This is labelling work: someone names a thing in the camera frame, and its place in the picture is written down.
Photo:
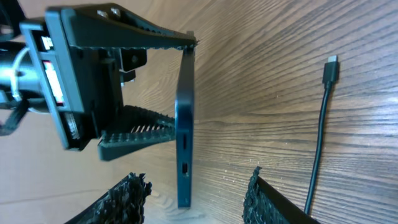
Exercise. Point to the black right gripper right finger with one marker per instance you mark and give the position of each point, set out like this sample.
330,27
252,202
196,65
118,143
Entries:
263,204

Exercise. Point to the Samsung Galaxy smartphone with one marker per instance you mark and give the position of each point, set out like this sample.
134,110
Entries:
184,126

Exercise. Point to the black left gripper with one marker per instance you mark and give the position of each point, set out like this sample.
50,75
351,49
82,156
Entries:
82,56

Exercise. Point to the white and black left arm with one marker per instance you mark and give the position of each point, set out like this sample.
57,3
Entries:
20,88

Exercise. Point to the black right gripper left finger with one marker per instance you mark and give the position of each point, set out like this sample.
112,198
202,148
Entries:
123,203

